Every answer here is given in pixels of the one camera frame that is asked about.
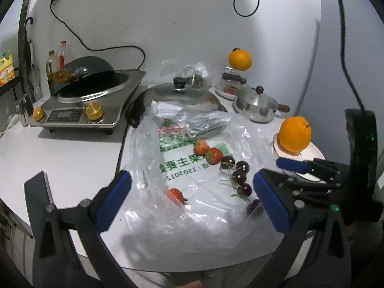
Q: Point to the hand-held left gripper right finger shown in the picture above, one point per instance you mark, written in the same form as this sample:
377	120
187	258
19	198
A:
271	204

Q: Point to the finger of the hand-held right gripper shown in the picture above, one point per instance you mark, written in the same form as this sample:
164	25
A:
312	190
292	164

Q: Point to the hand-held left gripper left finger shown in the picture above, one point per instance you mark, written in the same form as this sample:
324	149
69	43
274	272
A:
115	198

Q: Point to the white round plate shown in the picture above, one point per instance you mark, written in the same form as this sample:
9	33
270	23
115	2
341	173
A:
315	152

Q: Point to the dark red cherry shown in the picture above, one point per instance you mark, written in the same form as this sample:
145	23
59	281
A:
242	166
239	176
244	189
228	162

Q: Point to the red strawberry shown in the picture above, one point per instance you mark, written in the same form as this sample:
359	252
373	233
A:
213	155
201	147
176	195

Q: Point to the printed clear plastic bag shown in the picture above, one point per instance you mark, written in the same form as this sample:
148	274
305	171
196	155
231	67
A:
186	225

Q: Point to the large orange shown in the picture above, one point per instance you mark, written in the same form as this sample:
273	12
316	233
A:
295	135

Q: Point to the small steel lid brown knob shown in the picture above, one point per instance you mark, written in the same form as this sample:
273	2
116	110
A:
255	99

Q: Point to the large dark pan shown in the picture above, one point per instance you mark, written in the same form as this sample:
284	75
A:
133	114

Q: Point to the steel induction cooker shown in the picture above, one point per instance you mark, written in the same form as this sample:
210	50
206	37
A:
75	115

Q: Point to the clear box of cherries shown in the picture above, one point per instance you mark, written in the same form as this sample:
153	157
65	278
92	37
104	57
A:
234	76

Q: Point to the small orange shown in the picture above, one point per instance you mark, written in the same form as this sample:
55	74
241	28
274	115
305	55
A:
240	60

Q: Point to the large steel lid black knob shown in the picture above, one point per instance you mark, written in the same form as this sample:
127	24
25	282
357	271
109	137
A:
186	96

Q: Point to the small steel cup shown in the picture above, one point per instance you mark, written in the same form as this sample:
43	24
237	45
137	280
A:
196	79

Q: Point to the crumpled clear plastic bag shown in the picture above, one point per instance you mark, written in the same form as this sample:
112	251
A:
171	69

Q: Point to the cooking oil bottle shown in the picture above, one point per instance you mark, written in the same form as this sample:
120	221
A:
51	66

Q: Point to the red cap bottle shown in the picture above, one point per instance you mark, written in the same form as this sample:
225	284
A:
63	54

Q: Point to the black metal shelf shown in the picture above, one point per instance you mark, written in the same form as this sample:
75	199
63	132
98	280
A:
12	84

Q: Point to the yellow detergent bottle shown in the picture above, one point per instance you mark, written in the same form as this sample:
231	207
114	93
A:
6	66

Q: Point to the grey vertical pipe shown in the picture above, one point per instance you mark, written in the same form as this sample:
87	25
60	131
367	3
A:
22	36

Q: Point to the black hook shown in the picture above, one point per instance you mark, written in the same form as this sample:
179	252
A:
28	21

